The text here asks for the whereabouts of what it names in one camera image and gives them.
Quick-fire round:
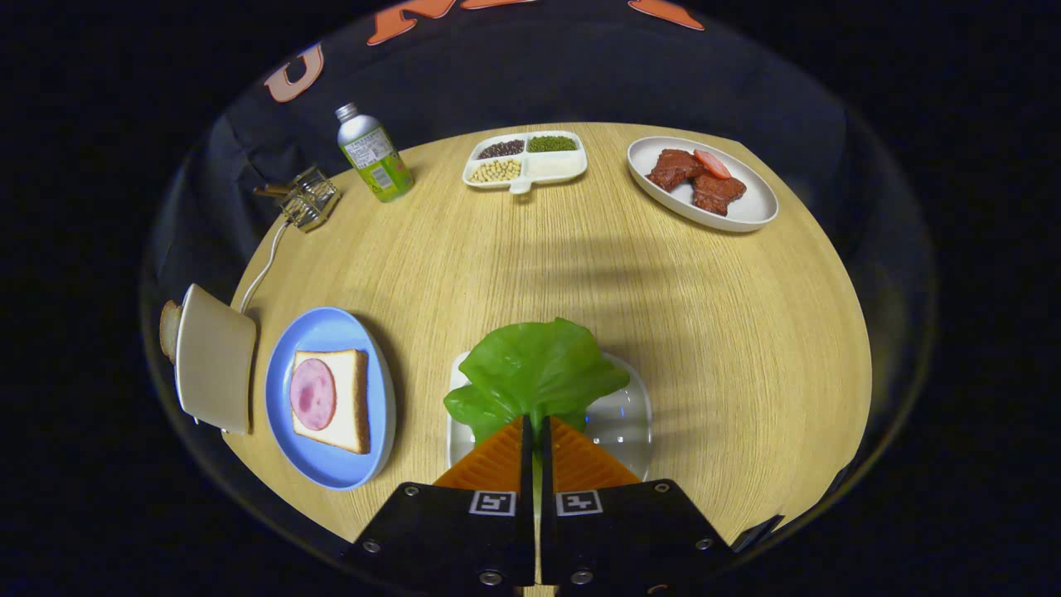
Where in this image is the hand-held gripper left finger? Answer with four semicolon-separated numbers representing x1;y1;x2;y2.
342;416;536;588

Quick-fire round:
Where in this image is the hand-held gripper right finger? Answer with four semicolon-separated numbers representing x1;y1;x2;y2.
540;416;736;588

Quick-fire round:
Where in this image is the green lettuce leaf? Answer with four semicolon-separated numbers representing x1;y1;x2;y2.
443;318;631;444

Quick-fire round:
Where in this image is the brown toast slice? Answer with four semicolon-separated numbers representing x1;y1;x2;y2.
159;300;183;364

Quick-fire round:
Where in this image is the white square plate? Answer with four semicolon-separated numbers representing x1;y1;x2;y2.
447;352;653;482

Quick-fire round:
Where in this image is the white bread slice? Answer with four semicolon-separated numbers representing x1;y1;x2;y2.
290;349;371;455

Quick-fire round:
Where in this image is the pink ham slice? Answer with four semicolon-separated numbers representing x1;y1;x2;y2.
290;359;337;431

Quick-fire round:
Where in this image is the blue plate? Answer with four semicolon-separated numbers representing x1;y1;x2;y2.
264;307;397;491

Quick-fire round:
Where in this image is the white toaster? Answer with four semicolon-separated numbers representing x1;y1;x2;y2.
174;284;258;435

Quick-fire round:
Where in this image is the brown meat slice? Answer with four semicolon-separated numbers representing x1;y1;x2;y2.
692;172;748;217
647;148;705;192

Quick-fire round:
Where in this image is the white oval plate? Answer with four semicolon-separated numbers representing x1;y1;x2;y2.
627;136;780;233

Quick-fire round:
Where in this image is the yellow soybeans pile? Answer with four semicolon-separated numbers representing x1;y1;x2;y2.
469;158;523;183

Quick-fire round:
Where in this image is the white divided dish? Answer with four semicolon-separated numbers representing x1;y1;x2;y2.
462;130;589;196

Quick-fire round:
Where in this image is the green drink bottle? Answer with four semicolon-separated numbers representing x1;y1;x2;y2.
335;102;415;204

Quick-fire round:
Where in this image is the black backdrop cloth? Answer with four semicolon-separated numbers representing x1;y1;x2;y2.
141;0;937;349

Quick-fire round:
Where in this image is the white toaster cable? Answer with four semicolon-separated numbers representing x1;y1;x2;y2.
239;220;289;314

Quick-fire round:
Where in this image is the metal wire utensil holder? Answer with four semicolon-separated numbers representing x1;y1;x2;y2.
280;166;341;233

